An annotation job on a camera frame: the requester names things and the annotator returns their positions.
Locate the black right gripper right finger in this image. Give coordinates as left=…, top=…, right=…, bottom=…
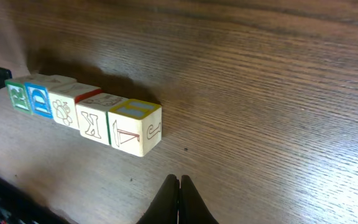
left=179, top=175, right=218, bottom=224

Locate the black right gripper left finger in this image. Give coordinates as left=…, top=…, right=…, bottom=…
left=137, top=174, right=180, bottom=224

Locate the blue letter D block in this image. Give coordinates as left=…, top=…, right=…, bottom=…
left=23, top=74, right=78, bottom=119

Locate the wooden block green edge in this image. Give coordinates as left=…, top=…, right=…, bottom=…
left=76, top=93, right=127, bottom=145

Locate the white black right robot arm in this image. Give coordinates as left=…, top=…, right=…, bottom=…
left=0, top=174, right=218, bottom=224

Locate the wooden block blue letter side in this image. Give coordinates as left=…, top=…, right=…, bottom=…
left=108, top=99, right=162, bottom=157

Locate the green letter R block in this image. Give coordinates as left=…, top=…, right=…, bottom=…
left=4, top=73, right=55, bottom=116

